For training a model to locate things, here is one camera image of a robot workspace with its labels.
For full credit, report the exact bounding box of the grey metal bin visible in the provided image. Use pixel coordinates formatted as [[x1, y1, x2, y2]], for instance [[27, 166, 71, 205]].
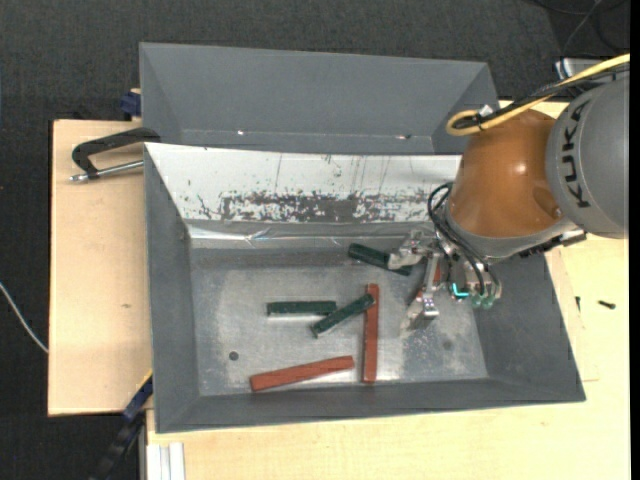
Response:
[[138, 41, 587, 434]]

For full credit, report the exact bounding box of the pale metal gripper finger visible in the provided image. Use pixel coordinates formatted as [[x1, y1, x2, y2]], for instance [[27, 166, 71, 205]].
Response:
[[386, 229, 431, 273], [400, 290, 442, 332]]

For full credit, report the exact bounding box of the red-brown flat block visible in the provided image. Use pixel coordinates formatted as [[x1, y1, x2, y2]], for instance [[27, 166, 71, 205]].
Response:
[[360, 283, 380, 385], [249, 355, 356, 393]]

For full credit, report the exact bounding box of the pale brown flat board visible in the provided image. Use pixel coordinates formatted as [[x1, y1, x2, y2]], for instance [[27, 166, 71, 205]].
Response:
[[47, 117, 154, 417]]

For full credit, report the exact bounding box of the dark green flat block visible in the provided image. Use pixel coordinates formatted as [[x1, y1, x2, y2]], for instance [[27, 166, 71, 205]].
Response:
[[266, 300, 338, 318], [348, 242, 414, 276], [309, 293, 376, 340]]

